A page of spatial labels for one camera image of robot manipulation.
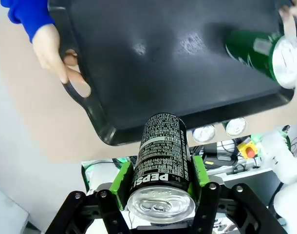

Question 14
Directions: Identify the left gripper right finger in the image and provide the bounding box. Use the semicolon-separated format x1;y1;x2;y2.
189;155;288;234

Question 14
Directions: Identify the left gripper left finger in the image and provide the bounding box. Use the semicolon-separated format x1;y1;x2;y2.
45;161;134;234

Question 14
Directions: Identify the black Pepsi can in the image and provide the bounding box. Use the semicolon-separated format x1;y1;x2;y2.
127;112;197;226

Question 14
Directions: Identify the black plastic serving tray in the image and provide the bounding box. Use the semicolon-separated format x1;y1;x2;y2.
47;0;297;147

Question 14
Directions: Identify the green Chilsung cider can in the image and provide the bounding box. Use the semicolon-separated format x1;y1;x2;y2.
223;29;297;89
225;117;248;137

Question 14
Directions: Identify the person's right forearm blue sleeve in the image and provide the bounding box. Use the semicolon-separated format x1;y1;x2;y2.
0;0;56;44

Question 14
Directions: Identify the person's right hand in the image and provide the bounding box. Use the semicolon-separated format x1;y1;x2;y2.
32;23;92;98

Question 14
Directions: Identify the person's left hand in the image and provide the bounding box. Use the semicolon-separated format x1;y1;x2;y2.
277;0;297;39

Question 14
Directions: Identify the blue Pocari Sweat can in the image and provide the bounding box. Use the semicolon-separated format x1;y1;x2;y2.
192;124;217;144

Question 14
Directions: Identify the yellow emergency stop button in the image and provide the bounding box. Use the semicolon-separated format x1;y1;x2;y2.
237;141;258;159

